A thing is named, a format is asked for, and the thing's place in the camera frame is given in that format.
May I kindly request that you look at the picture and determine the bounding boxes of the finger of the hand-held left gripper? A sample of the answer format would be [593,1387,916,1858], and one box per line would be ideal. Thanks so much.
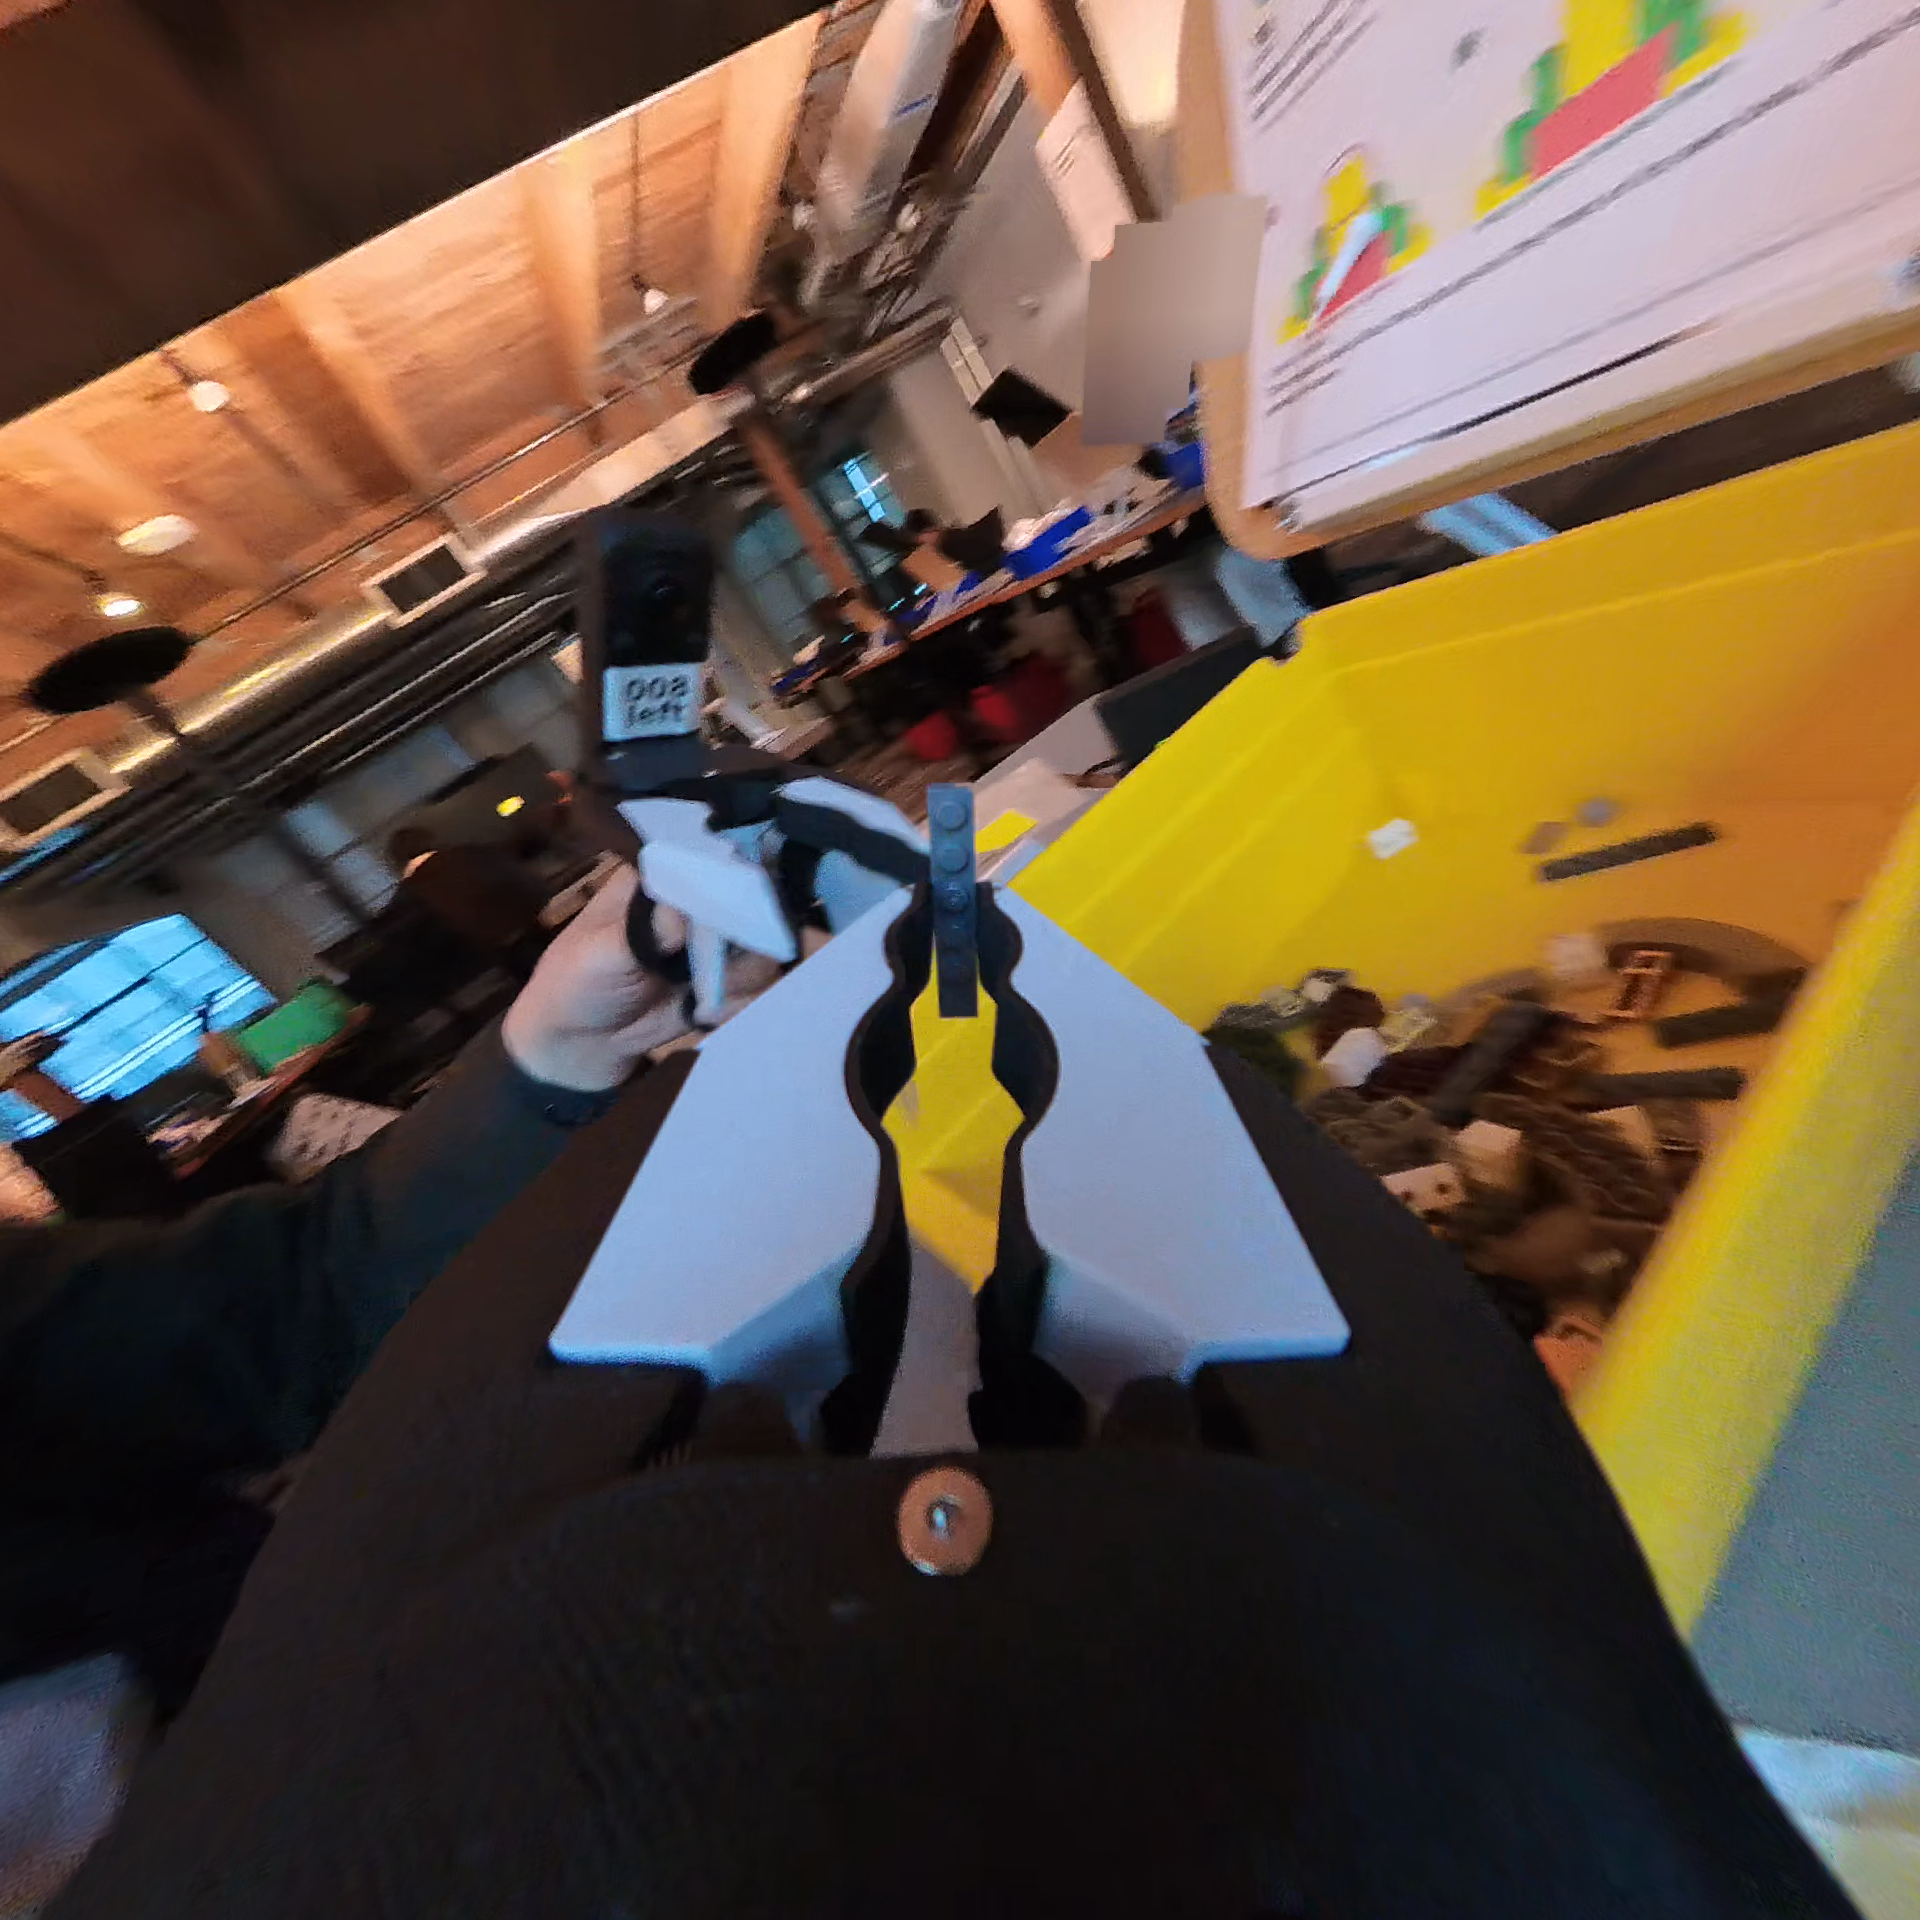
[616,795,803,964]
[768,775,934,939]

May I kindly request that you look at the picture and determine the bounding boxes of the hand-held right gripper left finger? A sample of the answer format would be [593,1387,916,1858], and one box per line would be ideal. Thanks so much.
[549,884,921,1454]

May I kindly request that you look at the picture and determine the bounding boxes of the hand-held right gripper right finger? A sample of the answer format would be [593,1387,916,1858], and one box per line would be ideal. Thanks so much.
[979,884,1355,1454]

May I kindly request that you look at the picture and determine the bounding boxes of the dark grey toy brick plate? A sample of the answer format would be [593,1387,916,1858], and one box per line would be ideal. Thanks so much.
[926,785,1003,1021]

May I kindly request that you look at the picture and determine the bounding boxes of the yellow plastic bin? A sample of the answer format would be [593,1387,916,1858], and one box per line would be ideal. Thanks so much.
[882,420,1920,1636]

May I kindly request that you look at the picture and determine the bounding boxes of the person's left forearm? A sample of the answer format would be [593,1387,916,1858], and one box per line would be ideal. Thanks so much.
[0,1020,706,1683]

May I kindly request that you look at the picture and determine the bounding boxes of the person's left hand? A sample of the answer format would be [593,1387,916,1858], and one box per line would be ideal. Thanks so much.
[502,867,804,1098]

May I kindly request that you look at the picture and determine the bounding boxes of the white vent grille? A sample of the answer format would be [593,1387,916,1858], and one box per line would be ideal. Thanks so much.
[358,538,485,619]

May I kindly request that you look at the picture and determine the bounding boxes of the background work table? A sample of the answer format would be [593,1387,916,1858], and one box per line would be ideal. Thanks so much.
[773,487,1213,706]

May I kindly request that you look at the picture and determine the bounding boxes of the pile of loose toy bricks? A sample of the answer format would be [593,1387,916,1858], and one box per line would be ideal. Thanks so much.
[1206,795,1862,1390]

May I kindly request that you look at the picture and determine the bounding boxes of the arched window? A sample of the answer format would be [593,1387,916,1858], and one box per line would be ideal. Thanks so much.
[0,911,281,1146]

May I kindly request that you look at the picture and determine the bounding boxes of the instruction sheet on board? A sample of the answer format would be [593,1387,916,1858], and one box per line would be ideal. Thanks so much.
[1178,0,1920,559]

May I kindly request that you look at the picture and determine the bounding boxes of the silver ventilation duct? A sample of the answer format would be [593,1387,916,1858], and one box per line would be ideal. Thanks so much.
[150,575,602,751]

